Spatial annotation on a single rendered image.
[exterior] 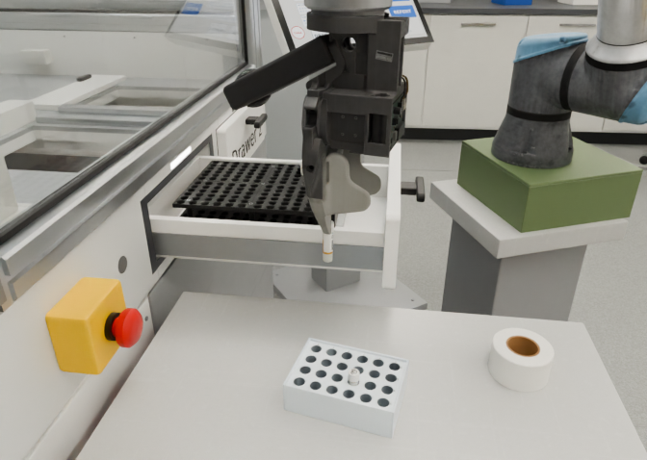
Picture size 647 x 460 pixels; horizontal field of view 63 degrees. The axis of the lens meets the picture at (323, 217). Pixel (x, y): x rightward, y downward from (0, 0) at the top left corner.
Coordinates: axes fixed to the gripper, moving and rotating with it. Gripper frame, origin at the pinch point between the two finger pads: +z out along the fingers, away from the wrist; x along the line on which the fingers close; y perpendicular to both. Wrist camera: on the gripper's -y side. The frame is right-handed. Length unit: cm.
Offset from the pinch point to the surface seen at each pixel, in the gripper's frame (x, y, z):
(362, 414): -6.7, 6.7, 18.9
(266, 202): 15.7, -14.0, 7.3
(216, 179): 21.0, -25.0, 7.3
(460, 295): 58, 13, 44
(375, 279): 131, -22, 93
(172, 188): 18.2, -31.3, 8.5
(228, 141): 37.6, -31.7, 7.0
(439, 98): 322, -26, 63
